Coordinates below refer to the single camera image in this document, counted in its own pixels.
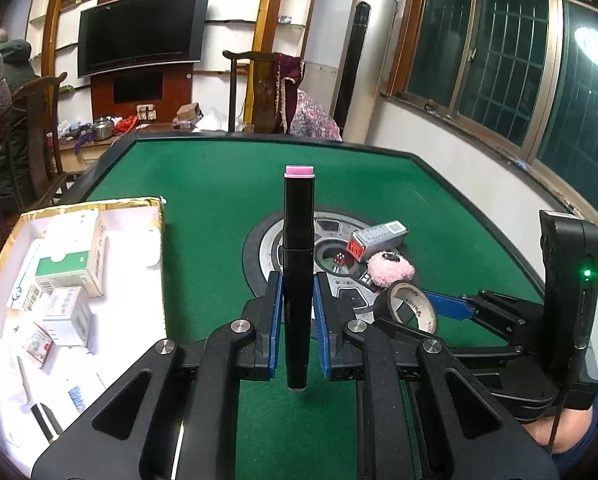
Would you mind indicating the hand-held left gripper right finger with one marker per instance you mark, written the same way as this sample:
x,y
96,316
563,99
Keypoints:
x,y
321,325

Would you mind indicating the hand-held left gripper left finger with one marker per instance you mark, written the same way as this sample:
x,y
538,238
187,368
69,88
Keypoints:
x,y
275,325

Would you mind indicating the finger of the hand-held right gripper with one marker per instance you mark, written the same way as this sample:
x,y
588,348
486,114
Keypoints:
x,y
449,307
489,352

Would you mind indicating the tan adhesive tape roll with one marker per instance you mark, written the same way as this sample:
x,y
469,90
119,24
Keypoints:
x,y
421,312

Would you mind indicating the black marker pink end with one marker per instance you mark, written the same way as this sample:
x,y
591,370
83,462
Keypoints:
x,y
299,280

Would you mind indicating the plain white bottle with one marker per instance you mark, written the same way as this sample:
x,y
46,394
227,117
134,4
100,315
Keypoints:
x,y
153,245

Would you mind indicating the white gold-rimmed storage box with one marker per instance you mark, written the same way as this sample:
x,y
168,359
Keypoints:
x,y
124,280

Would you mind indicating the person's right forearm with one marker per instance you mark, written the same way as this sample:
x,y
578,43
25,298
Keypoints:
x,y
574,430

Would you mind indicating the pink fluffy pouch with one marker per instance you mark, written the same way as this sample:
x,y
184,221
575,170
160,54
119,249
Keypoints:
x,y
391,267

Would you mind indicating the round table centre console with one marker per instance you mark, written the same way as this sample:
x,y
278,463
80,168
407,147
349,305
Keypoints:
x,y
264,255

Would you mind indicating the silver box red end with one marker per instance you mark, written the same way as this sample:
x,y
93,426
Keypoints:
x,y
376,240

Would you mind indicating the grey white small box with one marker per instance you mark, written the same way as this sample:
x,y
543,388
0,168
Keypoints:
x,y
69,315

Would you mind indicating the blue striped white packet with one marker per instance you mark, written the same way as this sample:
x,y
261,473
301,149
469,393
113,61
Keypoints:
x,y
79,392

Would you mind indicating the pink floral cloth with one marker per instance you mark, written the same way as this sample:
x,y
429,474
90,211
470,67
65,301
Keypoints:
x,y
314,117

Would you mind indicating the white plastic bag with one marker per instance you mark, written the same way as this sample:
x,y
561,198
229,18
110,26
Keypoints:
x,y
214,120

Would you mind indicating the green white medicine box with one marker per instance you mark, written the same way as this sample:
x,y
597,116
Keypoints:
x,y
61,266

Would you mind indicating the tall white box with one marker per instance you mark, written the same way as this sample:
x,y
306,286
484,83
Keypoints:
x,y
74,230

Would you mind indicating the small cardboard box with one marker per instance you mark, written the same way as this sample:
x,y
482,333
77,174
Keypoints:
x,y
189,112

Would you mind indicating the dark wooden chair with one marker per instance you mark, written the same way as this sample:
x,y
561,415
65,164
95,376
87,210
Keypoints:
x,y
259,90

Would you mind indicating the maroon fringed cloth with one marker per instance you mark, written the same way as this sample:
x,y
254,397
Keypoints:
x,y
289,85

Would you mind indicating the red white small box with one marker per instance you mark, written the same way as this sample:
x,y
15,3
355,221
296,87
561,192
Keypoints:
x,y
34,342

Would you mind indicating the black white small box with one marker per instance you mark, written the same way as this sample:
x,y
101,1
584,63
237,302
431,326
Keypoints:
x,y
46,420

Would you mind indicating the barred window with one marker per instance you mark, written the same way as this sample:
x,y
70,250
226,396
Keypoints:
x,y
504,60

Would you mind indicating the white barcoded medicine box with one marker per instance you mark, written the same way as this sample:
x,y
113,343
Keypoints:
x,y
21,290

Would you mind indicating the tower air conditioner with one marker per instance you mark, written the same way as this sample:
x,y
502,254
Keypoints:
x,y
364,60

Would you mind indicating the steel kettle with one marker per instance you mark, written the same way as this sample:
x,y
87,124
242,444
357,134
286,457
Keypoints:
x,y
101,128

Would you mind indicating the white plastic packet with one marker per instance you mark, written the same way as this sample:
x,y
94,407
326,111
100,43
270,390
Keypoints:
x,y
9,370

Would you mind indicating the dark wooden armchair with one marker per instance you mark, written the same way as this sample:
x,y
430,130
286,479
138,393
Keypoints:
x,y
34,130

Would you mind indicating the black flat television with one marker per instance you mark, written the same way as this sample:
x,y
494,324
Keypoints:
x,y
139,30

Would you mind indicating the wall socket strip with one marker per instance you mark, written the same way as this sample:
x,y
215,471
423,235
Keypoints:
x,y
146,111

